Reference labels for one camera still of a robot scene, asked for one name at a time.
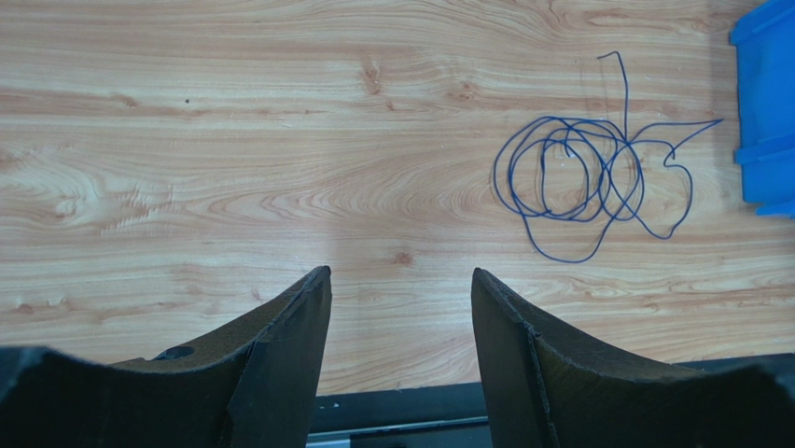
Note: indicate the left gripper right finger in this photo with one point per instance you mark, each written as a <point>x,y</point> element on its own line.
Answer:
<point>549,384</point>

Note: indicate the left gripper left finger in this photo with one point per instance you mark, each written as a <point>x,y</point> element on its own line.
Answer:
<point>249,383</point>

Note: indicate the left blue plastic bin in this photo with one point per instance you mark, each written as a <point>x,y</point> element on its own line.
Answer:
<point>764,42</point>

